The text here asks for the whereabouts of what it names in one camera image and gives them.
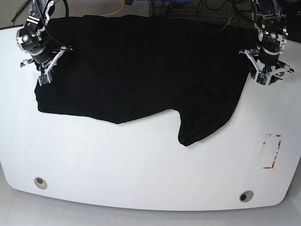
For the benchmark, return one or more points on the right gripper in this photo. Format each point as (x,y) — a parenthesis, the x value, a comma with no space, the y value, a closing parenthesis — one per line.
(48,59)

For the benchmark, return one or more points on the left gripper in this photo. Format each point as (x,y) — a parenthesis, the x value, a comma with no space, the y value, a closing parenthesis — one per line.
(267,64)

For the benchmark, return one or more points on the black t-shirt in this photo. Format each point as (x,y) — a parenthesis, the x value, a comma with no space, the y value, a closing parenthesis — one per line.
(125,68)

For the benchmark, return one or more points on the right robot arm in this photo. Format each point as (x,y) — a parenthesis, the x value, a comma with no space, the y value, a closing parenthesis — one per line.
(35,38)

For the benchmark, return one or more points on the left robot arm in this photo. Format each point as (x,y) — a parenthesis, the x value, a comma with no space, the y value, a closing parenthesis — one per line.
(268,19)

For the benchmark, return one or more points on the red tape rectangle marking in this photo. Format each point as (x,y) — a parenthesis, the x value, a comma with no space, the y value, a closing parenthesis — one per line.
(269,151)

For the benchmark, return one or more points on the left table grommet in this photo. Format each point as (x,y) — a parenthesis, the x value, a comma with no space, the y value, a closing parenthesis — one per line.
(40,183)

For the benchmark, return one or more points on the table grommet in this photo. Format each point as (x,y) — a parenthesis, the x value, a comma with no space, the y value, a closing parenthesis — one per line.
(40,183)
(246,196)

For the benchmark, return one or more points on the right table grommet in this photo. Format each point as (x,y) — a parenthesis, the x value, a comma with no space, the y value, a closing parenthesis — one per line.
(246,196)

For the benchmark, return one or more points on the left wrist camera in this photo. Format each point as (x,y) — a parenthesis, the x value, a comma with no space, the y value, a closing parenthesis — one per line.
(261,78)

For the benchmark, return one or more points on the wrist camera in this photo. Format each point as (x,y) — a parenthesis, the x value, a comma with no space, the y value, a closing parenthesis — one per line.
(261,78)
(44,79)

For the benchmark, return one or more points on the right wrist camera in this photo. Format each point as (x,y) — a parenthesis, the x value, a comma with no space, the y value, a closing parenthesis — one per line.
(44,79)

